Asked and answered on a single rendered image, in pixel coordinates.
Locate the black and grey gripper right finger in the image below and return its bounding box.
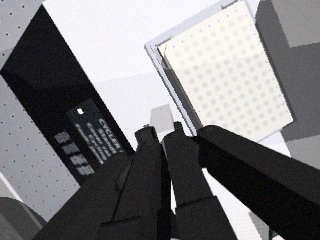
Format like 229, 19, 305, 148
160, 104, 320, 240

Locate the white benchtop lab instrument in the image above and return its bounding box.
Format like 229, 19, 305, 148
0, 0, 320, 186

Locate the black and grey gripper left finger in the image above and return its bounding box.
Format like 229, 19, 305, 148
31, 106, 171, 240

